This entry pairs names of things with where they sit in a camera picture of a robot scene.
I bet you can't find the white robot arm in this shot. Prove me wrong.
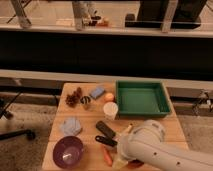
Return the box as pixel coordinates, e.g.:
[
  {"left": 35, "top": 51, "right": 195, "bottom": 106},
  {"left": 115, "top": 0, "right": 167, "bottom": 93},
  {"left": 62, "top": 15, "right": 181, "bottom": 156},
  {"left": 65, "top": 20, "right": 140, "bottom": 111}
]
[{"left": 113, "top": 120, "right": 213, "bottom": 171}]

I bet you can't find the orange carrot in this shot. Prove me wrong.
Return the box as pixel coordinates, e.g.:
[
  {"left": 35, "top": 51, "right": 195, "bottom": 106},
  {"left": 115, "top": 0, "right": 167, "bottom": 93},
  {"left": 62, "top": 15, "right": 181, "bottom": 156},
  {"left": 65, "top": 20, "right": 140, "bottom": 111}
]
[{"left": 103, "top": 146, "right": 113, "bottom": 166}]

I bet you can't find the red-brown bowl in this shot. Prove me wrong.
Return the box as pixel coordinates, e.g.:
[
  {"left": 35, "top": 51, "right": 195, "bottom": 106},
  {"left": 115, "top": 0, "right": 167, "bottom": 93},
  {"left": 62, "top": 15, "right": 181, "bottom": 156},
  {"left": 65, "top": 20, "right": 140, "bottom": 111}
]
[{"left": 127, "top": 161, "right": 144, "bottom": 169}]

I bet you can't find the black rectangular block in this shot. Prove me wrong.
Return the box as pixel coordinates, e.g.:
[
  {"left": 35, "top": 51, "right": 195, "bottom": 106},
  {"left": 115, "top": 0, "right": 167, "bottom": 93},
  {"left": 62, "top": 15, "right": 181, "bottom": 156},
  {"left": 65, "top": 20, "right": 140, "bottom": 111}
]
[{"left": 96, "top": 121, "right": 116, "bottom": 138}]

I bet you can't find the wooden table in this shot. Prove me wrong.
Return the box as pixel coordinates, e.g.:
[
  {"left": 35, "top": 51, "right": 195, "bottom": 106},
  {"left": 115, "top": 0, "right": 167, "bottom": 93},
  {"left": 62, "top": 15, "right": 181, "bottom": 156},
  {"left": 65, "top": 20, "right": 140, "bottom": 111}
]
[{"left": 41, "top": 82, "right": 197, "bottom": 171}]

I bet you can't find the purple bowl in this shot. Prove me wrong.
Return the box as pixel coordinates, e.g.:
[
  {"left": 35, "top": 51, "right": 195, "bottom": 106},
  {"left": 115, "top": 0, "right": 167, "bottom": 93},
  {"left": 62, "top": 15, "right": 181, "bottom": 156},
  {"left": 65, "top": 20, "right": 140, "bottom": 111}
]
[{"left": 53, "top": 136, "right": 84, "bottom": 169}]

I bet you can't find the white paper cup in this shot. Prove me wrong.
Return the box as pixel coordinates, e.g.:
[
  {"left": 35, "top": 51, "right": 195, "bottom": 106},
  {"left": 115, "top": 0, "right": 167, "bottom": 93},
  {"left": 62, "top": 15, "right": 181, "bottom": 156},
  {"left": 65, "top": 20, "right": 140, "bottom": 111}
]
[{"left": 103, "top": 102, "right": 118, "bottom": 120}]

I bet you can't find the light blue crumpled cloth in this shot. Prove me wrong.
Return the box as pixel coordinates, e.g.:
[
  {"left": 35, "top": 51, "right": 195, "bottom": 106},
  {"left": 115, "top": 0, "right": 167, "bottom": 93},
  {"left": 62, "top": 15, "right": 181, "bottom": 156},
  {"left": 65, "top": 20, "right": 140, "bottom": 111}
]
[{"left": 60, "top": 117, "right": 82, "bottom": 136}]

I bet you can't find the orange ball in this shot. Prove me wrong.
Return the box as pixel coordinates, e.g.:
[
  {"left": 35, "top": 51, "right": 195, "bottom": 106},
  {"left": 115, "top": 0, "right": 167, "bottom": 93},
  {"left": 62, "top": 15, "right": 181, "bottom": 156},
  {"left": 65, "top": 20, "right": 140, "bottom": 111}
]
[{"left": 104, "top": 93, "right": 115, "bottom": 102}]

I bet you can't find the green plastic tray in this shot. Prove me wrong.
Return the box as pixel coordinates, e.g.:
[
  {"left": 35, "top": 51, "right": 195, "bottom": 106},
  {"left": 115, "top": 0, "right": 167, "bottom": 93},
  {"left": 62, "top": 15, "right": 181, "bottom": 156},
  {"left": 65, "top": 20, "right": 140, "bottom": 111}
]
[{"left": 116, "top": 81, "right": 171, "bottom": 117}]

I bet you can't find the small striped cup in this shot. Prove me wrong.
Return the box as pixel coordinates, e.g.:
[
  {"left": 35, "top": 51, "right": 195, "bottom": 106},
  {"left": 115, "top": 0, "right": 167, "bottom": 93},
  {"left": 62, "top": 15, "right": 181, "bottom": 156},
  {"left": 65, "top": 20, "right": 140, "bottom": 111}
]
[{"left": 80, "top": 96, "right": 91, "bottom": 110}]

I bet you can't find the blue sponge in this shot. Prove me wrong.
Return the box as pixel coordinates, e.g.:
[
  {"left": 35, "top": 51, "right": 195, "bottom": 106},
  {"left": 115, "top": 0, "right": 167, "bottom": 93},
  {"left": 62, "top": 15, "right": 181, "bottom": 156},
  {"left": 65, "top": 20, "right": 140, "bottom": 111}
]
[{"left": 89, "top": 87, "right": 105, "bottom": 100}]

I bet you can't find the brown pine cone cluster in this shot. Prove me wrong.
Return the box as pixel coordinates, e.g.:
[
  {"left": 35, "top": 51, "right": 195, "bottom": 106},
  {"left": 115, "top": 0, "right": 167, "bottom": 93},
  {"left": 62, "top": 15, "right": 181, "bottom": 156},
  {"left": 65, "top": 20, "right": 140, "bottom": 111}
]
[{"left": 65, "top": 87, "right": 82, "bottom": 108}]

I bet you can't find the black office chair base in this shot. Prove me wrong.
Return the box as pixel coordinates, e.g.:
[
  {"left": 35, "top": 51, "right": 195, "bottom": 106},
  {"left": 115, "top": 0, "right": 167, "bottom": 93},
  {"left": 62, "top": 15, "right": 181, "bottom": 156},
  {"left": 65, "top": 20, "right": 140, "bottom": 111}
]
[{"left": 0, "top": 92, "right": 36, "bottom": 141}]

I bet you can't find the cream-handled utensil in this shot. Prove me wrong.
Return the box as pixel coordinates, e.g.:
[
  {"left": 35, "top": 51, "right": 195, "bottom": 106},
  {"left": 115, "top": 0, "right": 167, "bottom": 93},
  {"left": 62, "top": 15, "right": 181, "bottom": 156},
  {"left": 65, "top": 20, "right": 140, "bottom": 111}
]
[{"left": 121, "top": 124, "right": 133, "bottom": 135}]

